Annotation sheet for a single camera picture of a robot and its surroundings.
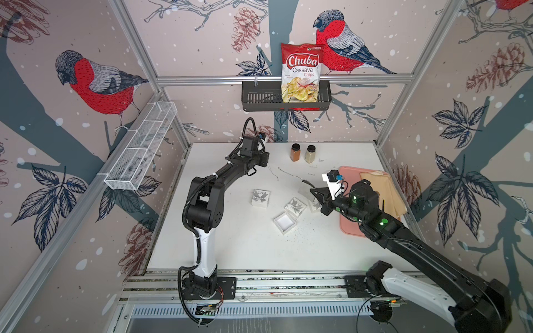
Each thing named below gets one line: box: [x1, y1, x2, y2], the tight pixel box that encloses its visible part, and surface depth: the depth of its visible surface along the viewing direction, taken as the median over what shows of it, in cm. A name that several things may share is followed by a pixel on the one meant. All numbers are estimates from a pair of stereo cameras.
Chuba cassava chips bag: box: [280, 43, 325, 111], surface depth 87 cm
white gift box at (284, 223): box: [272, 211, 298, 236], surface depth 91 cm
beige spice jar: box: [304, 144, 317, 164], surface depth 109 cm
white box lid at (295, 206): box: [283, 197, 308, 217], surface depth 95 cm
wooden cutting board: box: [359, 170, 408, 219], surface depth 100 cm
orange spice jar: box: [290, 142, 302, 162], surface depth 110 cm
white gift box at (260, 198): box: [251, 188, 272, 209], surface depth 96 cm
